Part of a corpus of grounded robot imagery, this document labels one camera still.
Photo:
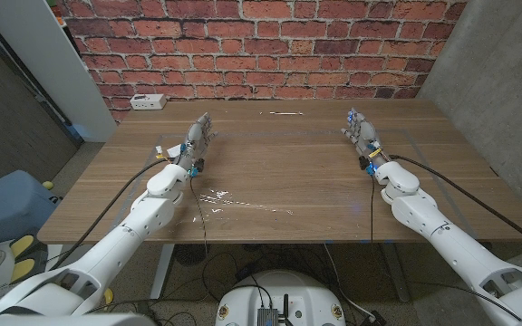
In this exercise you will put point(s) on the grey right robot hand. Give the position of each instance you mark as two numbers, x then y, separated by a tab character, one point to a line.
366	136

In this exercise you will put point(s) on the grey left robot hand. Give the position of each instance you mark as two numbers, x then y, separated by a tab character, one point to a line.
195	145

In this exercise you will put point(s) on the clear cellophane sheet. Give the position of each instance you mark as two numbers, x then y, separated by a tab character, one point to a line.
218	195

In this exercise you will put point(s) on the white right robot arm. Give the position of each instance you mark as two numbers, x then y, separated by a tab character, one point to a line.
451	244

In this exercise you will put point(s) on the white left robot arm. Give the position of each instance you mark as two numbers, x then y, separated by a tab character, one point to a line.
107	253

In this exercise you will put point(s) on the small silver electronics box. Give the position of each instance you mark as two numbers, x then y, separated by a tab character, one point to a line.
267	317

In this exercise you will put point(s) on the white power strip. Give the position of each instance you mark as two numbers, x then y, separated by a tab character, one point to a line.
147	102

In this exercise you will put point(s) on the black round grille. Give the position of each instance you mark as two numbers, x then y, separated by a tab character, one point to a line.
190	254

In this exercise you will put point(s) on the red brick printed backdrop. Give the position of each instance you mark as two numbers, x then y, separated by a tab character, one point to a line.
261	45

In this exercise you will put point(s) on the white table leg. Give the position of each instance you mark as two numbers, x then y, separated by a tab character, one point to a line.
161	271

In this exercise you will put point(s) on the grey table leg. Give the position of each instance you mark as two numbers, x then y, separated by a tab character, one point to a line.
394	271

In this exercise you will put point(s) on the small yellow ball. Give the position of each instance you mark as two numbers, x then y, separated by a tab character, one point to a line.
48	185

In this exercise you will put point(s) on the white partition panel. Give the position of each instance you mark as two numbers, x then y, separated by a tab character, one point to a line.
48	59

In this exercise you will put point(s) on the white robot torso base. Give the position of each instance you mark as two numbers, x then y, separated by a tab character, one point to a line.
288	290

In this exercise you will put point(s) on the yellow banana toy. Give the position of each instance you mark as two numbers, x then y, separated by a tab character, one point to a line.
109	296

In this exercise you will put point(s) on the blue grey container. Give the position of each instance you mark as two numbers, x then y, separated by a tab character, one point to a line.
7	204

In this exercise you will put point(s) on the black item with yellow pads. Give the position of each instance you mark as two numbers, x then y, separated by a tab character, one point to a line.
21	244

